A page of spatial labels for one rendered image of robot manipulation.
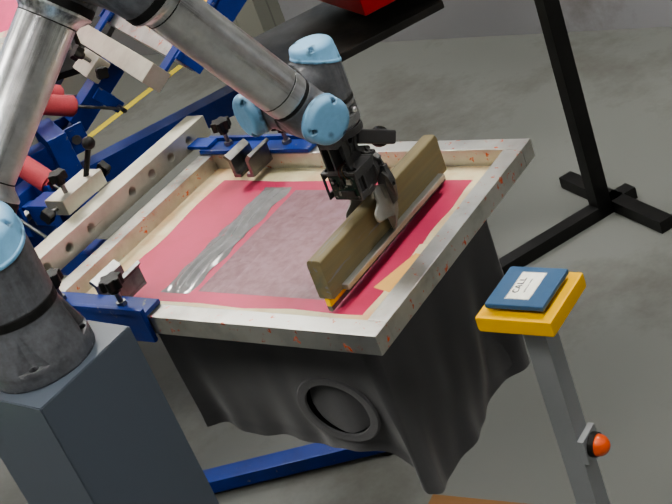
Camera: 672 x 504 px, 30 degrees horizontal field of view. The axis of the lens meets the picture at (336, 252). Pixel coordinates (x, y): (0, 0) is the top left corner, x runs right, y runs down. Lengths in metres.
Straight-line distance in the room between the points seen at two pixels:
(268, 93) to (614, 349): 1.79
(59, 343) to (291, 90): 0.49
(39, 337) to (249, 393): 0.70
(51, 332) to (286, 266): 0.65
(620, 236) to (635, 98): 0.90
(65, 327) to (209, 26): 0.45
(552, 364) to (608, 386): 1.28
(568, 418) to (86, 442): 0.78
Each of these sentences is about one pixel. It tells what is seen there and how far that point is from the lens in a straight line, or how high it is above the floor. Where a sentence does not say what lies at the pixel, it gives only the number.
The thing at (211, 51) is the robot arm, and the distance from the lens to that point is 1.75.
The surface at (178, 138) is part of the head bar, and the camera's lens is 2.74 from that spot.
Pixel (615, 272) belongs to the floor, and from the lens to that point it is 3.67.
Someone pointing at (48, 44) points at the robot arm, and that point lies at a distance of 1.78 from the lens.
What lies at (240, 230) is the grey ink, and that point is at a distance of 2.42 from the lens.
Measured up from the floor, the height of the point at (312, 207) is 0.96.
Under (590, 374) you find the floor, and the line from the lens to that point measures 3.32.
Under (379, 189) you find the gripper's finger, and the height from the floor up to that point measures 1.08.
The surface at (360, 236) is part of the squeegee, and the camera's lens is 2.08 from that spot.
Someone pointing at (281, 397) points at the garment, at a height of 0.76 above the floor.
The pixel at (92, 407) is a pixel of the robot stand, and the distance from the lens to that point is 1.73.
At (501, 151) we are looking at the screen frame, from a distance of 2.30.
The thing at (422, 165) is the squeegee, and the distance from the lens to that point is 2.24.
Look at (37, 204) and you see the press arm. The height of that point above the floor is 1.04.
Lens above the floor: 2.02
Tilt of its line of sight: 28 degrees down
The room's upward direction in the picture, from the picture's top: 21 degrees counter-clockwise
